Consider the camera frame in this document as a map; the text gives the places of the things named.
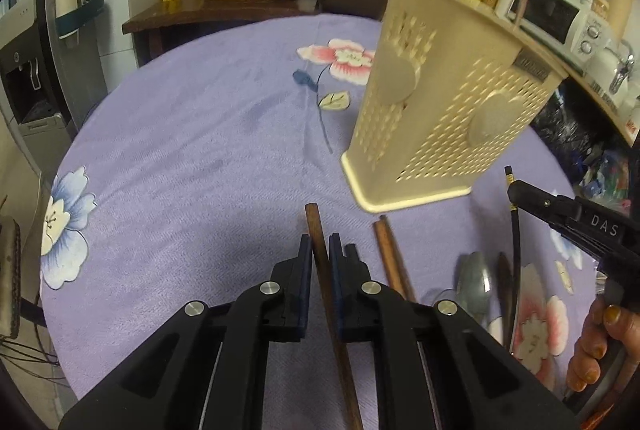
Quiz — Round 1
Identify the black plastic bag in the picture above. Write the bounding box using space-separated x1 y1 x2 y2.
532 80 616 191

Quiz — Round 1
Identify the black stick with yellow band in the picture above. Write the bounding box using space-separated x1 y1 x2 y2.
504 166 524 346

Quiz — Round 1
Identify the beige perforated utensil holder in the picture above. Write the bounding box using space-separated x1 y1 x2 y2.
341 0 570 213

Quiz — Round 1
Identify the embossed metal spoon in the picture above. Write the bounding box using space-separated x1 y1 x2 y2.
455 251 496 326

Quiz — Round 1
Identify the purple floral tablecloth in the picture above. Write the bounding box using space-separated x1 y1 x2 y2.
39 13 601 430

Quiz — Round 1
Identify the white microwave oven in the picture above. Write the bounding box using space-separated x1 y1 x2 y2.
507 0 613 56

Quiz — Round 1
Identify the dark wooden vanity cabinet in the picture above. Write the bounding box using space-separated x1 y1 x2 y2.
121 0 326 66

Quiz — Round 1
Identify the grey water dispenser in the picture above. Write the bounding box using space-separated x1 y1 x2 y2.
0 0 108 181

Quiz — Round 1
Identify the light wooden shelf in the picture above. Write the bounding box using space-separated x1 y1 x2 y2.
565 70 640 147

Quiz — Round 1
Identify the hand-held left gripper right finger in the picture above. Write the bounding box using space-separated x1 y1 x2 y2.
330 233 583 430

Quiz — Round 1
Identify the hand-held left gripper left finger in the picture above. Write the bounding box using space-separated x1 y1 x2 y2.
59 234 313 430

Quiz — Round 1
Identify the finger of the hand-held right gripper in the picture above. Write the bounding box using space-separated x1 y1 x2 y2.
507 180 583 231

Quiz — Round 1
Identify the person's right hand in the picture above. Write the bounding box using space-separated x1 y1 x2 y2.
567 297 640 393

